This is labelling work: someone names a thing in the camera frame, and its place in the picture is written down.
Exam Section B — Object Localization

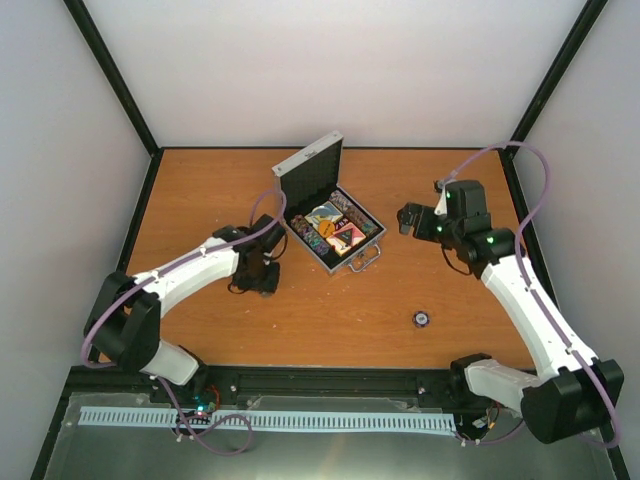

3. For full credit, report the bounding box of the black triangular dealer token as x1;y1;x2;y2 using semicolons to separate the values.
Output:
334;224;363;247

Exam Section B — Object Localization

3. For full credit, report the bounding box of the red playing card deck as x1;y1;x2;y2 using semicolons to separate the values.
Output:
327;223;366;257

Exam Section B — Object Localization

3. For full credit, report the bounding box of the blue playing card deck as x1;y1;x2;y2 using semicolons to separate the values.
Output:
305;201;343;227

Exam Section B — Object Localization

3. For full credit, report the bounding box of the silver aluminium poker case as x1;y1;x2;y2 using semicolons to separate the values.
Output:
272;131;386;274

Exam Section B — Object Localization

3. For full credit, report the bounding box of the blue white chip stack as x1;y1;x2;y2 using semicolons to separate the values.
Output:
412;311;431;328

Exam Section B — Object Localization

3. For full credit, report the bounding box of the yellow blind button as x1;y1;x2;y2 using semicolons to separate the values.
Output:
317;220;336;238

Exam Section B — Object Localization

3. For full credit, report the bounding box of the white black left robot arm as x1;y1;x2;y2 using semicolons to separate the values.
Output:
81;214;286;403

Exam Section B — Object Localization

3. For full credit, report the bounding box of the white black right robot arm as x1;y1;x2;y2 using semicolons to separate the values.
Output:
397;180;624;444

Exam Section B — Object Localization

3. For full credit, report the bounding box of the right chip row in case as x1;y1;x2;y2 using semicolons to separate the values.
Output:
329;190;379;236

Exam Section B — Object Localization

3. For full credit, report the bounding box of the chip row in case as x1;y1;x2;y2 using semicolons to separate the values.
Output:
291;215;330;256
329;190;379;236

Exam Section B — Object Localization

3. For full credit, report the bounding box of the left chip row in case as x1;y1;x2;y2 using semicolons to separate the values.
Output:
291;215;330;256

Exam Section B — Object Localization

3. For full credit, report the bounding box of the green led circuit board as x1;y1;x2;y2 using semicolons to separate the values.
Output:
192;385;221;417

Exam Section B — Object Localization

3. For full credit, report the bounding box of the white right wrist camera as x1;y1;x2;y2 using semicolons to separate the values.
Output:
434;179;450;216

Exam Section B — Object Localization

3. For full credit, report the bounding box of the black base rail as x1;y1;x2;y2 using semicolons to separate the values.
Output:
63;365;492;411

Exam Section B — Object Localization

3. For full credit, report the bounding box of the light blue cable duct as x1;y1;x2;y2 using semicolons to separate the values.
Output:
78;406;456;436

